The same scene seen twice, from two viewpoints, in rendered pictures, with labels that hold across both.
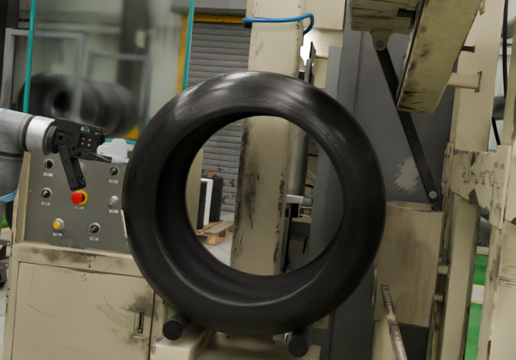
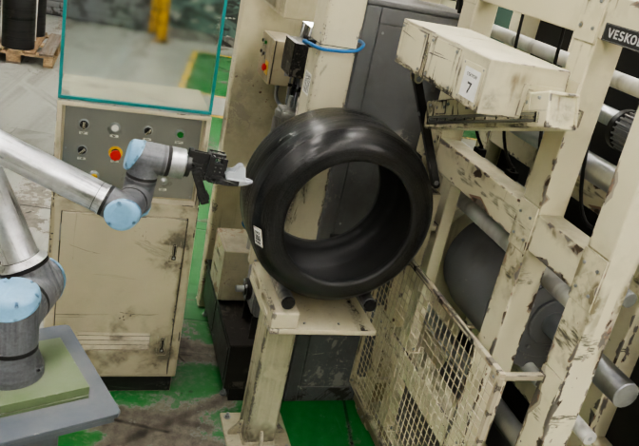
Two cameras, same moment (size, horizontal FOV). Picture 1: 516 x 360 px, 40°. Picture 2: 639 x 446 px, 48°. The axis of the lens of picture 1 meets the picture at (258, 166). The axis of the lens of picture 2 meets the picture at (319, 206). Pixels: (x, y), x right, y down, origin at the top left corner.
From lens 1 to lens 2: 1.24 m
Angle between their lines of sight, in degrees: 32
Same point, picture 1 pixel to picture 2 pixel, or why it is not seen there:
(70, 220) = (106, 172)
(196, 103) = (322, 154)
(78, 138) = (213, 168)
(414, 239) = not seen: hidden behind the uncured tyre
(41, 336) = (85, 268)
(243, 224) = (298, 201)
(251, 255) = (301, 222)
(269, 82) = (373, 138)
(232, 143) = not seen: outside the picture
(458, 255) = (444, 220)
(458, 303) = (439, 249)
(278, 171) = not seen: hidden behind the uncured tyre
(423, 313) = (418, 258)
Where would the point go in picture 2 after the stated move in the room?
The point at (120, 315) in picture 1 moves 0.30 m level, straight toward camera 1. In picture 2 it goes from (157, 247) to (186, 284)
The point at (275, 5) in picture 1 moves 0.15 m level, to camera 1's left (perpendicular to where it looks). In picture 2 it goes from (338, 35) to (297, 29)
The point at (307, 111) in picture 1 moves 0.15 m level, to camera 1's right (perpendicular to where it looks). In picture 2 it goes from (398, 161) to (440, 164)
